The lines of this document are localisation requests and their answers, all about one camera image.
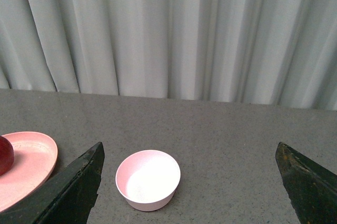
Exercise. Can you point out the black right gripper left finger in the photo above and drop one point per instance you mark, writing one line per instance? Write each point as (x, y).
(66, 198)

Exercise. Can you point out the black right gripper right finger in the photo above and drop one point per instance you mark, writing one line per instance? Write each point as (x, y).
(311, 188)

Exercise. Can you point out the red apple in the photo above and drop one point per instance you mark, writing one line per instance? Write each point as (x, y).
(6, 155)

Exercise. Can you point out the pink plate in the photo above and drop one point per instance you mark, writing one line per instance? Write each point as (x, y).
(35, 156)

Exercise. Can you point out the pink bowl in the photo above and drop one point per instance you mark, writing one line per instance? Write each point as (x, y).
(148, 179)

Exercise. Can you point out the white curtain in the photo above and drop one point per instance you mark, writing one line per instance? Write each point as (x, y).
(277, 52)

